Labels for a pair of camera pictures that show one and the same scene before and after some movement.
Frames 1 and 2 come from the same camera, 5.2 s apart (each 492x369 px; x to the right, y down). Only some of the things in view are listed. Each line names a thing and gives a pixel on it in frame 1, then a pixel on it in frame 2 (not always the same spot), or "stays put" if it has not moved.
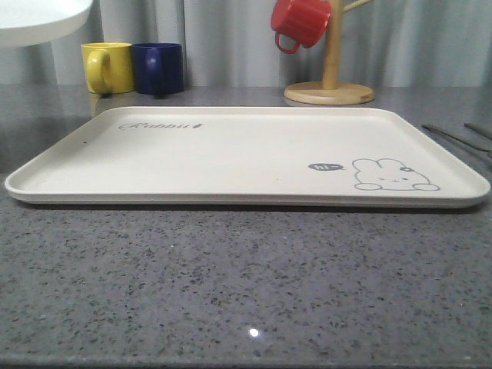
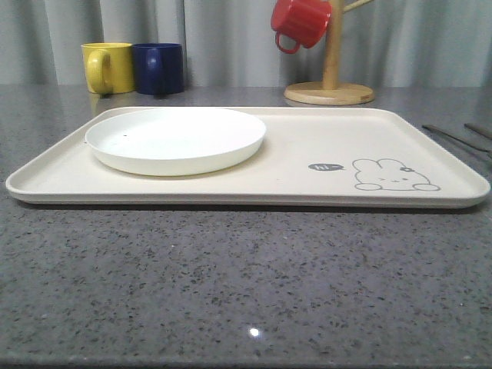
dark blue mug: x=159 y=68 stays put
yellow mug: x=108 y=67 stays put
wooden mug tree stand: x=332 y=91 stays put
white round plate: x=24 y=22 -> x=177 y=141
